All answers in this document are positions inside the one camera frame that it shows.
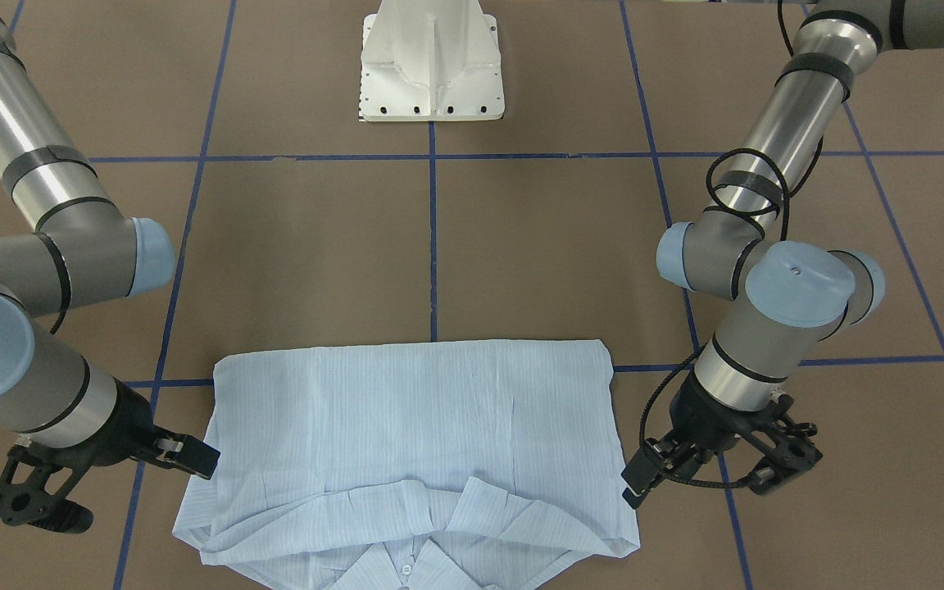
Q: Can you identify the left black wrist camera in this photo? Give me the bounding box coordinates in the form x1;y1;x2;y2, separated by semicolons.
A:
744;391;824;496

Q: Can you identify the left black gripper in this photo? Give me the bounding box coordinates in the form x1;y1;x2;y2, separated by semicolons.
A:
621;374;772;511

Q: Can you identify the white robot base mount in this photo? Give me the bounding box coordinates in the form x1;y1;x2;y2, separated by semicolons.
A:
357;1;506;122

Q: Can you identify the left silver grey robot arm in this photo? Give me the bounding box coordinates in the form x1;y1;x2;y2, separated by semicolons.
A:
622;1;944;508

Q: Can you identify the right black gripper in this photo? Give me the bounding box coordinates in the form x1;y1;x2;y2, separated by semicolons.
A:
29;380;220;479

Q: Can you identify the light blue button-up shirt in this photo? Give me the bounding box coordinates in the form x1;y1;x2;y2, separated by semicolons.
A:
173;340;640;589

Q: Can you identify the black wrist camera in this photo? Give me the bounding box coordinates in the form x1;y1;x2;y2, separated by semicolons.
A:
744;391;824;496
0;445;94;534

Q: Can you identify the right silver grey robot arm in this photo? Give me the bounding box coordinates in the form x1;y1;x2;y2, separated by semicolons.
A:
0;16;220;479

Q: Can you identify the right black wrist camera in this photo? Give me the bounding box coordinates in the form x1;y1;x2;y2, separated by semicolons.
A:
0;445;94;534

